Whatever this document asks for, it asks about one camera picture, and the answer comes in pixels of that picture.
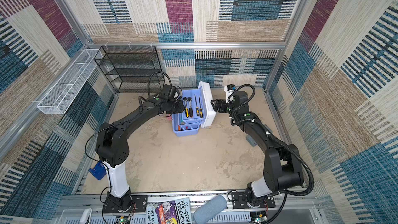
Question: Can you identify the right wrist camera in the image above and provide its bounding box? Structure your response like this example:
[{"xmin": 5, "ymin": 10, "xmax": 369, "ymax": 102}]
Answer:
[{"xmin": 224, "ymin": 84, "xmax": 250, "ymax": 106}]

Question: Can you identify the colourful children's book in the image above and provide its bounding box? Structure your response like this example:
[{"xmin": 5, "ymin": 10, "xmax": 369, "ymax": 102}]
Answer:
[{"xmin": 146, "ymin": 198, "xmax": 193, "ymax": 224}]

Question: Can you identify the long black screwdriver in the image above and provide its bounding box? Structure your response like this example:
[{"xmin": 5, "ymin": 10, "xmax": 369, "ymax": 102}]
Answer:
[{"xmin": 194, "ymin": 94, "xmax": 200, "ymax": 117}]

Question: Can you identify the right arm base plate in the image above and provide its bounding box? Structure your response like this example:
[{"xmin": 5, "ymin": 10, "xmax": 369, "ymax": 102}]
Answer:
[{"xmin": 227, "ymin": 190, "xmax": 276, "ymax": 209}]

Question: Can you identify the black handled ratchet wrench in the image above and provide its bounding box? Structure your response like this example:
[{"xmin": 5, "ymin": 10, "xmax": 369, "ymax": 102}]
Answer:
[{"xmin": 187, "ymin": 97, "xmax": 193, "ymax": 118}]

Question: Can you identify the grey foam roller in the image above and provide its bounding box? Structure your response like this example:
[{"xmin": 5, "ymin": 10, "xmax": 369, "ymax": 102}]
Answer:
[{"xmin": 193, "ymin": 195, "xmax": 227, "ymax": 224}]

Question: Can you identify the white wire mesh basket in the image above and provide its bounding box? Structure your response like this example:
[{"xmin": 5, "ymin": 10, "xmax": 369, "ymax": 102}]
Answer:
[{"xmin": 37, "ymin": 49, "xmax": 98, "ymax": 115}]

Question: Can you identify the grey sponge block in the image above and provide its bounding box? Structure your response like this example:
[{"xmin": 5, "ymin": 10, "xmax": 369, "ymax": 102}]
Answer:
[{"xmin": 246, "ymin": 135, "xmax": 257, "ymax": 147}]

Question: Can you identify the yellow handled ratchet wrench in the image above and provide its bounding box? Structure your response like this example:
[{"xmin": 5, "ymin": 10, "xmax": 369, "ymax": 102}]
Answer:
[{"xmin": 182, "ymin": 97, "xmax": 190, "ymax": 118}]

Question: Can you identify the small yellow black screwdriver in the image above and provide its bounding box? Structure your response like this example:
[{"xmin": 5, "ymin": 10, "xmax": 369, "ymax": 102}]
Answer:
[{"xmin": 199, "ymin": 96, "xmax": 203, "ymax": 118}]

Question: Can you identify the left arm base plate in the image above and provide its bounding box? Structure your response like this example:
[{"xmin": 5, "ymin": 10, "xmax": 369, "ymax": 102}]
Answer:
[{"xmin": 102, "ymin": 195, "xmax": 148, "ymax": 214}]

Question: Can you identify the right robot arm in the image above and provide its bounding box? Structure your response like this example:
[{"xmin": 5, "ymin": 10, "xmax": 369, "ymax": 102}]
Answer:
[{"xmin": 211, "ymin": 99, "xmax": 315, "ymax": 208}]

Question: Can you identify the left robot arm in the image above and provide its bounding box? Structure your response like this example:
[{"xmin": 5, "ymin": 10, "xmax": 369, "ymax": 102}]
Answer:
[{"xmin": 95, "ymin": 95, "xmax": 184, "ymax": 212}]

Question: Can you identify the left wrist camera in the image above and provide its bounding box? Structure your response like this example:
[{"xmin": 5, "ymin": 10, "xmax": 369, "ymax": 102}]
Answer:
[{"xmin": 159, "ymin": 84, "xmax": 182, "ymax": 101}]

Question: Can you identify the blue tape dispenser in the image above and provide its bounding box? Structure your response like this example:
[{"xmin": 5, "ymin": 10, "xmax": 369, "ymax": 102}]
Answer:
[{"xmin": 88, "ymin": 162, "xmax": 106, "ymax": 180}]

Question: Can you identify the blue white plastic toolbox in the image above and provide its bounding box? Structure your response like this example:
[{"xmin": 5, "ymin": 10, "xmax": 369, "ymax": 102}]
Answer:
[{"xmin": 172, "ymin": 81, "xmax": 216, "ymax": 137}]

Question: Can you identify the black mesh shelf rack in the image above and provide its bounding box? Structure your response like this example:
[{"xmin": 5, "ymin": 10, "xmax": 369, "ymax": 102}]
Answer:
[{"xmin": 94, "ymin": 46, "xmax": 165, "ymax": 93}]

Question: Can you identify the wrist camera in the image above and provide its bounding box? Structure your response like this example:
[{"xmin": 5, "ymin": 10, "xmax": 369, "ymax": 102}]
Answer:
[
  {"xmin": 159, "ymin": 84, "xmax": 182, "ymax": 101},
  {"xmin": 224, "ymin": 84, "xmax": 250, "ymax": 106}
]

